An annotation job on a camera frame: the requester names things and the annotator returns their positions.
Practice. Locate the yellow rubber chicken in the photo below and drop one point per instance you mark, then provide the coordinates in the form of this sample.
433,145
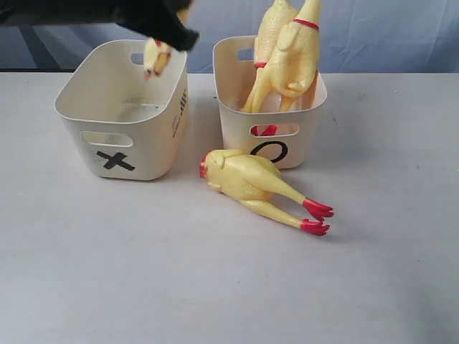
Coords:
275,18
292,66

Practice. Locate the yellow rubber chicken front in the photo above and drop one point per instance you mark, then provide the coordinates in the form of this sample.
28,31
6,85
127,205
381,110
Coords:
275,18

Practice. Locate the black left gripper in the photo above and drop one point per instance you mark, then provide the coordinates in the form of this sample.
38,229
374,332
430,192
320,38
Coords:
133,15

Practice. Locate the headless yellow rubber chicken body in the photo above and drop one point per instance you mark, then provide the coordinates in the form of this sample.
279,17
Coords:
252,180

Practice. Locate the cream bin marked X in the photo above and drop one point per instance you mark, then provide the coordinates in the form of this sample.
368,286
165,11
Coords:
123,124

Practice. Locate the detached chicken head with tube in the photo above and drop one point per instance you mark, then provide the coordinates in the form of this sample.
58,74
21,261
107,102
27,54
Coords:
156,59

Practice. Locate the cream bin marked O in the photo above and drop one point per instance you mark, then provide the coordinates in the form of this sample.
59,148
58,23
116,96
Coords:
283,137

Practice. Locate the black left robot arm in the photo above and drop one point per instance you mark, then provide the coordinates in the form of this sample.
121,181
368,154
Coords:
45,13

